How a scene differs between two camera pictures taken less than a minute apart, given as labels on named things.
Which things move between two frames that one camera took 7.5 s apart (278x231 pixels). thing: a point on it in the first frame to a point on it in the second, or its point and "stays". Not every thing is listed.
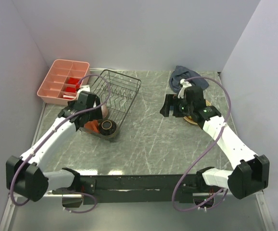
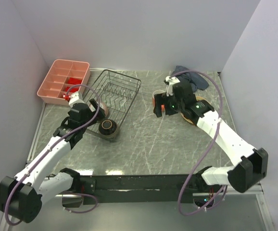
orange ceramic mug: x=92 y=126 to x=163 y=106
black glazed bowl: x=107 y=127 stays
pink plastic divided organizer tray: x=59 y=85 stays
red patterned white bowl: x=104 y=109 stays
